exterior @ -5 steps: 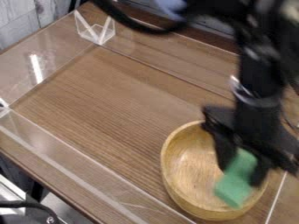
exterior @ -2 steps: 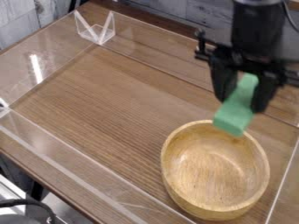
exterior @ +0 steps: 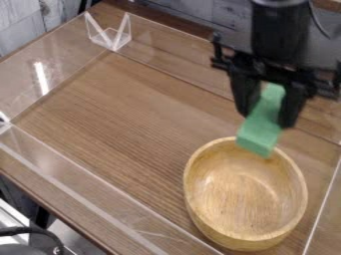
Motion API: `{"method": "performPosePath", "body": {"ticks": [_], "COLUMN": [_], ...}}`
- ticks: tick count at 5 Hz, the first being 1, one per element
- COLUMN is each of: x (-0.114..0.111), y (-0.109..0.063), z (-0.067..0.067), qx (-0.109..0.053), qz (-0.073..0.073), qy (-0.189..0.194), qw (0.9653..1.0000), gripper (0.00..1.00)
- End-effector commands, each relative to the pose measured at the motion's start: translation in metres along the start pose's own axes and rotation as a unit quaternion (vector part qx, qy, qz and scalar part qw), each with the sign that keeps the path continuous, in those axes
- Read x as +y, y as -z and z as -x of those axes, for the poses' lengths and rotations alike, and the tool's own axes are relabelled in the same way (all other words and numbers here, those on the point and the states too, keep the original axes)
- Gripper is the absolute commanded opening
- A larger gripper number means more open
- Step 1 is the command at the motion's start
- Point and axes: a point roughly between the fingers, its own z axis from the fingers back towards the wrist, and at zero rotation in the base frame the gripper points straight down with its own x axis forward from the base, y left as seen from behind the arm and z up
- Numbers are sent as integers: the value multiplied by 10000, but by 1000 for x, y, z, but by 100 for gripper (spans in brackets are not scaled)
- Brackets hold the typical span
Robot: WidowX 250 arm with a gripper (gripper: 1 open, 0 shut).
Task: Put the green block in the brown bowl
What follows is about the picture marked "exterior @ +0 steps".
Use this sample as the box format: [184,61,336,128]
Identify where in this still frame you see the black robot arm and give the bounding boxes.
[210,0,341,128]

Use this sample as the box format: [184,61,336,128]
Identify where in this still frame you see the black cable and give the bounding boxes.
[0,226,66,255]

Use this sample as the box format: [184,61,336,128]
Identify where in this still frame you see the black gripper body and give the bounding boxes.
[210,33,341,100]

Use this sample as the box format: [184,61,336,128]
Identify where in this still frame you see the clear acrylic tray walls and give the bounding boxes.
[0,4,341,255]

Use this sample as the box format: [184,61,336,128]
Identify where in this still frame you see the black metal bracket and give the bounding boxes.
[42,234,83,255]

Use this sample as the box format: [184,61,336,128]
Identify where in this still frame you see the green rectangular block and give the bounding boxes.
[236,84,285,158]

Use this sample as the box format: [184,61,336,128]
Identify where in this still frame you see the light wooden bowl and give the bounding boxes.
[182,136,308,252]

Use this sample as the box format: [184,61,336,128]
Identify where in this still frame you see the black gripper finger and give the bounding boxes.
[229,69,261,118]
[279,83,309,128]

